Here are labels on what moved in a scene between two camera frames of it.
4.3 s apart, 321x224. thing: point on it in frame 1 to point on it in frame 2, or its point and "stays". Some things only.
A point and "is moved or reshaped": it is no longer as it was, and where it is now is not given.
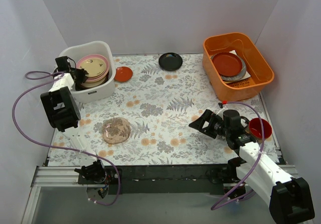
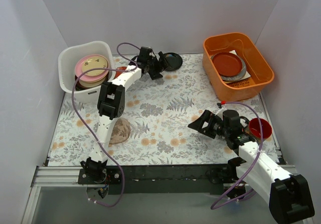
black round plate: (170, 62) stays
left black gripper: (78, 75) to (155, 65)
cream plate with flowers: (96, 67) is moved or reshaped
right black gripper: (210, 125) stays
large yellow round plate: (91, 85) stays
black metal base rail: (183, 179) stays
